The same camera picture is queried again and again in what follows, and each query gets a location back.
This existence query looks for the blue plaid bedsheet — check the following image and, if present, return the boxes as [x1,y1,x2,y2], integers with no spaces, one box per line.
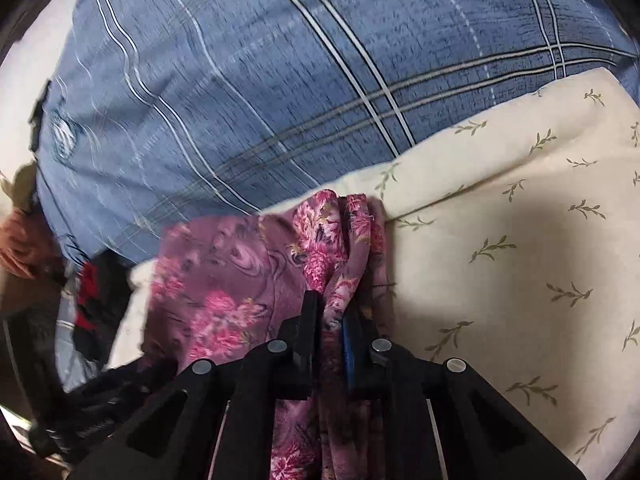
[37,0,639,263]

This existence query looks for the orange cloth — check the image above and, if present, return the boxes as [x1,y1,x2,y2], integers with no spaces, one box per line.
[1,208,63,280]

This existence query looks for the black red garment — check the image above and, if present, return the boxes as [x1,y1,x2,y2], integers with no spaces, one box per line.
[73,249,132,367]

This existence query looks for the cream leaf-print pillow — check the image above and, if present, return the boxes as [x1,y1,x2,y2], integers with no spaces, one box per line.
[108,68,639,479]

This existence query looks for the purple floral cloth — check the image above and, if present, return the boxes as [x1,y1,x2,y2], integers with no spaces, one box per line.
[141,190,392,479]

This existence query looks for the black charger with cable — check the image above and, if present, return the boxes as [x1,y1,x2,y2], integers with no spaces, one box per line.
[28,79,51,153]

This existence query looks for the olive green cloth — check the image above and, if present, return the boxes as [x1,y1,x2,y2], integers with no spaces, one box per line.
[11,160,38,212]

